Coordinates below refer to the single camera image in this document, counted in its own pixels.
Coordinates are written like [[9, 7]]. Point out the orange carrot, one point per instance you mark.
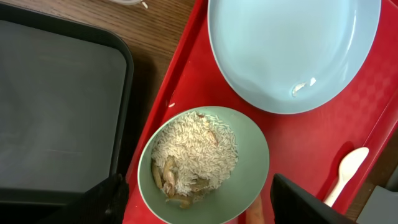
[[254, 213]]

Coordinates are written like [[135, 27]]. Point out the clear plastic storage box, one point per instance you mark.
[[131, 2]]

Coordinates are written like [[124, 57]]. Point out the grey dishwasher rack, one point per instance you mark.
[[381, 206]]

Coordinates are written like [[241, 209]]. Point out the red plastic tray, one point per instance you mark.
[[305, 147]]

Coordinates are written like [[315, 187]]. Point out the light blue plate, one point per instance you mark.
[[291, 56]]

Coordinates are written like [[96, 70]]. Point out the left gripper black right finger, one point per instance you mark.
[[292, 204]]

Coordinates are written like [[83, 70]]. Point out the green bowl with rice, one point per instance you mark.
[[232, 198]]

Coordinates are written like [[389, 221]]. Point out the black tray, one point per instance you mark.
[[65, 90]]

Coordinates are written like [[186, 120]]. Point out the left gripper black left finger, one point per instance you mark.
[[105, 203]]

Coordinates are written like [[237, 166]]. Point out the white plastic spoon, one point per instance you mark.
[[346, 170]]

